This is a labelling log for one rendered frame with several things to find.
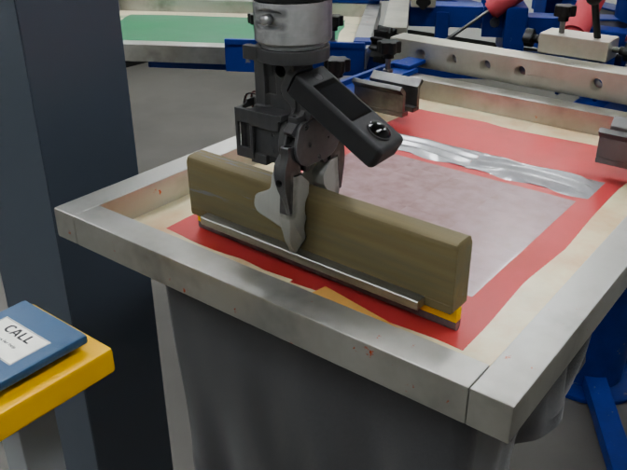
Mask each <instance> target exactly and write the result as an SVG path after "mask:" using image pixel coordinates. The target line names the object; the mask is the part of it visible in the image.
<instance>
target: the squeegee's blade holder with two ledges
mask: <svg viewBox="0 0 627 470"><path fill-rule="evenodd" d="M201 224H202V225H205V226H207V227H209V228H213V229H215V230H218V231H220V232H223V233H225V234H228V235H230V236H232V237H234V238H236V239H239V240H241V241H244V242H248V243H250V244H253V245H255V246H257V247H259V248H262V249H264V250H267V251H269V252H272V253H274V254H277V255H279V256H282V257H285V258H287V259H290V260H292V261H295V262H297V263H300V264H301V265H304V266H306V267H309V268H311V269H314V270H318V271H320V272H323V273H325V274H327V275H329V276H332V277H334V278H337V279H339V280H342V281H344V282H347V283H349V284H352V285H354V286H357V287H359V288H362V289H364V290H367V291H369V292H371V293H373V294H376V295H378V296H381V297H385V298H387V299H390V300H392V301H395V302H396V303H399V304H401V305H404V306H406V307H409V308H411V309H414V310H416V311H418V310H419V309H421V308H422V307H423V306H424V304H425V297H424V296H422V295H419V294H417V293H414V292H412V291H410V290H407V289H405V288H402V287H400V286H397V285H394V284H392V283H389V282H386V281H383V280H381V279H378V278H376V277H373V276H371V275H368V274H366V273H364V272H361V271H359V270H354V269H352V268H349V267H347V266H344V265H342V264H340V263H337V262H335V261H332V260H330V259H327V258H324V257H322V256H319V255H316V254H313V253H311V252H308V251H306V250H303V249H299V250H298V252H297V253H292V252H290V250H289V248H288V246H287V244H286V242H282V241H279V240H277V239H274V238H272V237H270V236H267V235H265V234H262V233H259V232H257V231H254V230H253V229H250V228H246V227H243V226H241V225H238V224H236V223H233V222H230V221H229V220H226V219H224V218H221V217H219V216H216V215H213V214H209V213H207V214H204V215H202V216H201Z"/></svg>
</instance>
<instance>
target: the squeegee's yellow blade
mask: <svg viewBox="0 0 627 470"><path fill-rule="evenodd" d="M421 310H423V311H427V312H430V313H432V314H435V315H437V316H439V317H441V318H444V319H446V320H449V321H451V322H454V323H457V322H458V321H459V320H460V319H461V310H462V306H461V307H459V308H458V309H457V310H456V311H455V312H454V313H452V314H451V315H450V314H448V313H445V312H443V311H438V310H436V309H433V308H431V307H428V306H426V305H424V306H423V307H422V308H421Z"/></svg>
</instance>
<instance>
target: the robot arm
mask: <svg viewBox="0 0 627 470"><path fill-rule="evenodd" d="M253 16H254V34H255V40H256V41H257V43H256V44H255V45H254V44H251V43H250V44H248V43H247V44H244V45H243V59H247V60H253V61H254V69H255V88H256V90H253V91H252V92H247V93H246V95H245V96H244V103H243V104H240V105H237V106H234V116H235V130H236V145H237V155H238V156H242V157H246V158H249V159H252V161H253V162H256V163H260V164H263V165H268V164H271V163H273V162H274V167H273V173H272V184H271V187H270V189H268V190H264V191H261V192H259V193H257V195H256V196H255V207H256V209H257V211H258V212H259V213H260V214H262V215H264V216H265V217H267V218H268V219H270V220H271V221H272V222H273V223H275V224H276V225H278V226H279V227H281V228H282V231H283V234H284V238H285V241H286V244H287V246H288V248H289V250H290V252H292V253H297V252H298V250H299V249H300V247H301V246H302V244H303V243H304V241H305V240H306V236H305V231H304V226H305V221H306V214H305V202H306V199H307V197H308V194H309V185H313V186H316V187H322V188H324V189H327V190H330V191H333V192H336V193H339V191H340V188H341V182H342V175H343V167H344V159H345V151H344V146H346V147H347V148H348V149H349V150H350V151H351V152H352V153H353V154H354V155H355V156H357V157H358V158H359V159H360V160H361V161H362V162H363V163H364V164H365V165H367V166H368V167H370V168H372V167H375V166H376V165H378V164H380V163H381V162H383V161H384V160H386V159H388V158H390V157H391V156H393V155H395V153H396V152H397V150H398V149H399V147H400V146H401V144H402V142H403V137H402V136H401V135H400V134H399V133H398V132H397V131H396V130H395V129H393V128H392V127H391V126H390V125H389V124H388V123H387V122H386V121H384V120H383V119H382V118H381V117H380V116H379V115H378V114H376V113H375V112H374V111H373V110H372V109H371V108H370V107H369V106H368V105H366V104H365V103H364V102H363V101H362V100H361V99H360V98H358V97H357V96H356V95H355V94H354V93H353V92H352V91H351V90H349V89H348V88H347V87H346V86H345V85H344V84H343V83H341V82H340V80H339V79H338V78H336V77H335V76H334V75H332V74H331V73H330V72H329V70H328V69H327V68H325V67H324V66H319V67H317V68H313V64H317V63H320V62H325V61H327V60H328V59H329V58H330V44H329V42H328V41H329V40H330V39H331V38H332V0H253ZM254 92H255V93H254ZM249 93H250V94H251V95H250V98H247V99H246V96H247V94H249ZM253 94H255V95H256V96H253ZM254 104H255V105H254ZM248 106H252V107H251V108H246V107H248ZM240 122H241V132H240ZM241 138H242V144H241ZM301 171H303V173H301Z"/></svg>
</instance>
